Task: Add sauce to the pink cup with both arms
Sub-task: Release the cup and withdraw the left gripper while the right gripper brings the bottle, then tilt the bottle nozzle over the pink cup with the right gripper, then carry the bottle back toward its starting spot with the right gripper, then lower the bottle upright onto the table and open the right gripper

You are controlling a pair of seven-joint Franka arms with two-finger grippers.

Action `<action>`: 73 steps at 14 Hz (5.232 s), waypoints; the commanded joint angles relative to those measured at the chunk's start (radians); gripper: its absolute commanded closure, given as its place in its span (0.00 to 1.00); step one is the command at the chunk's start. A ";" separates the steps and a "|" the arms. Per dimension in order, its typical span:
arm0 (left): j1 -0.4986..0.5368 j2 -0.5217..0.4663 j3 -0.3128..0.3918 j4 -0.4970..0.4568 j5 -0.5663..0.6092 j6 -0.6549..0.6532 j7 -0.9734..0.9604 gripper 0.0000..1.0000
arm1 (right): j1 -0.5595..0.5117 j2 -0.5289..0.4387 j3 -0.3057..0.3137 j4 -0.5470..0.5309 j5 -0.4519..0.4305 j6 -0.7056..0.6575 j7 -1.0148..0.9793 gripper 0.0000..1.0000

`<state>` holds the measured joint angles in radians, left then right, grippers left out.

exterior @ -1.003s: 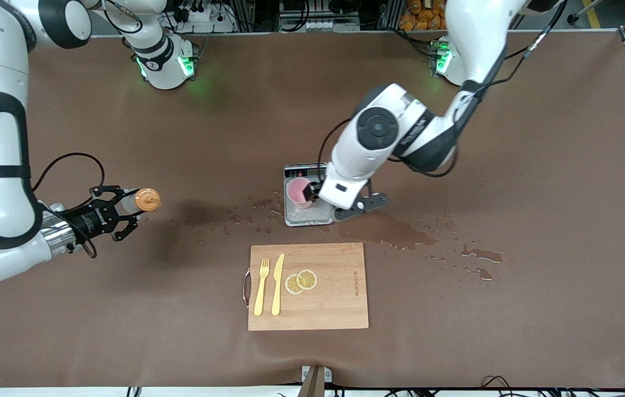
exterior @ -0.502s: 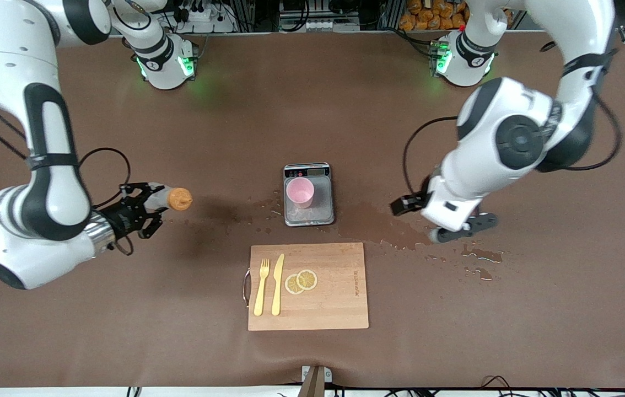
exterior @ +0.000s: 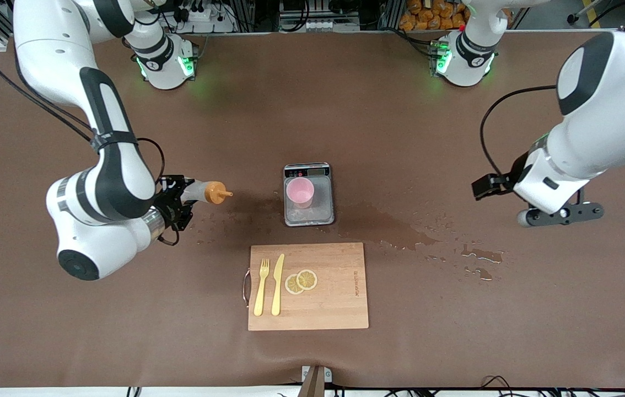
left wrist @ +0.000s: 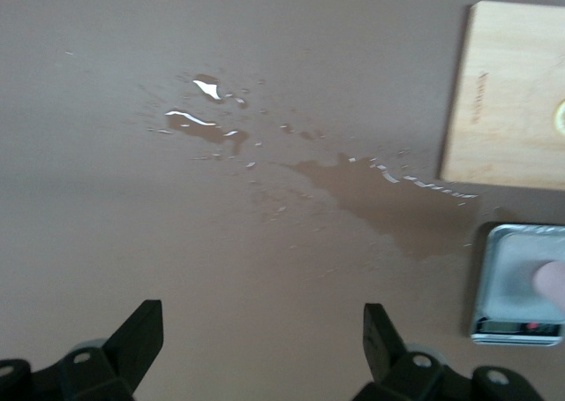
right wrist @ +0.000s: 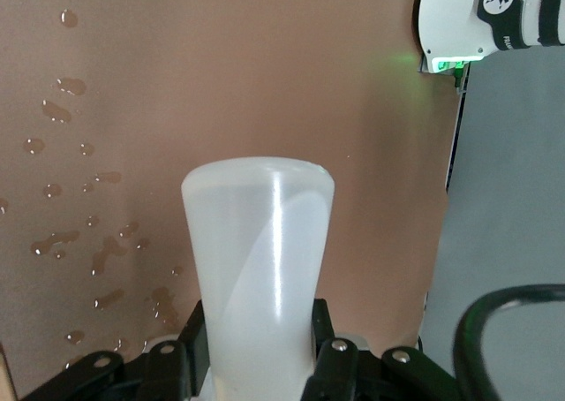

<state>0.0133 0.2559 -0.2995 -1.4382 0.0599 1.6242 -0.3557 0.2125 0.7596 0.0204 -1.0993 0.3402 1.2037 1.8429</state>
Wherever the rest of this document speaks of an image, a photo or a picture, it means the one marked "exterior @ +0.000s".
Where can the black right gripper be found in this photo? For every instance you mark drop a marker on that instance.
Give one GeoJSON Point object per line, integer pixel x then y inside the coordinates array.
{"type": "Point", "coordinates": [168, 205]}

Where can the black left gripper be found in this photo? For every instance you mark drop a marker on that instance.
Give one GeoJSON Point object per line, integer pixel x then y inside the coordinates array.
{"type": "Point", "coordinates": [514, 171]}

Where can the clear squeeze bottle orange cap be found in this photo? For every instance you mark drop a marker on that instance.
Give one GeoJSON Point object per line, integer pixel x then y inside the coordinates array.
{"type": "Point", "coordinates": [202, 192]}

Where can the pink plastic cup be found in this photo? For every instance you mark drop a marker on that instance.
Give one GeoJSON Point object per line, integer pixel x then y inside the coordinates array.
{"type": "Point", "coordinates": [298, 190]}

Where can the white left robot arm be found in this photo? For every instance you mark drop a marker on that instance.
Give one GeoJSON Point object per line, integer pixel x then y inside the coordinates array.
{"type": "Point", "coordinates": [610, 82]}

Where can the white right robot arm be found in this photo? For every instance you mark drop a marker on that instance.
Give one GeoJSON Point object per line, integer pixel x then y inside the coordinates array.
{"type": "Point", "coordinates": [114, 182]}

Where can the water puddle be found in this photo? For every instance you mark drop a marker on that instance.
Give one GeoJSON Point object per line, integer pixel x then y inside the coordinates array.
{"type": "Point", "coordinates": [389, 229]}

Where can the yellow plastic knife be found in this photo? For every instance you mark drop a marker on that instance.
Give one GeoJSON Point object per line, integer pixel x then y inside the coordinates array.
{"type": "Point", "coordinates": [278, 275]}

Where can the yellow plastic fork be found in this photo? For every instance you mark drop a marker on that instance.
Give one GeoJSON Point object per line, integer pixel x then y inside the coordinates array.
{"type": "Point", "coordinates": [260, 295]}

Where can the silver digital kitchen scale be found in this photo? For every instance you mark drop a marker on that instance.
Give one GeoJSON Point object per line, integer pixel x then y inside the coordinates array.
{"type": "Point", "coordinates": [321, 212]}

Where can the whole lemon slice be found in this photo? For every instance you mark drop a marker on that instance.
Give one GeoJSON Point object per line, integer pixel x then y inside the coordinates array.
{"type": "Point", "coordinates": [307, 279]}

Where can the white power strip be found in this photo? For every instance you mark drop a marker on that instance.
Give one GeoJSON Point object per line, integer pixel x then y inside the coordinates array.
{"type": "Point", "coordinates": [205, 25]}
{"type": "Point", "coordinates": [332, 25]}

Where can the orange snack packages pile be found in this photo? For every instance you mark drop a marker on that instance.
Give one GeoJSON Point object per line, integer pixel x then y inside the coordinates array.
{"type": "Point", "coordinates": [423, 16]}

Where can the wooden cutting board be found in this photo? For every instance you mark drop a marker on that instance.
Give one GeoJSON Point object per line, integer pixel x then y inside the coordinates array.
{"type": "Point", "coordinates": [334, 309]}

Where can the grey metal mount bracket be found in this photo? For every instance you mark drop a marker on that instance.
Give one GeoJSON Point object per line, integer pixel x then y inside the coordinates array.
{"type": "Point", "coordinates": [315, 380]}

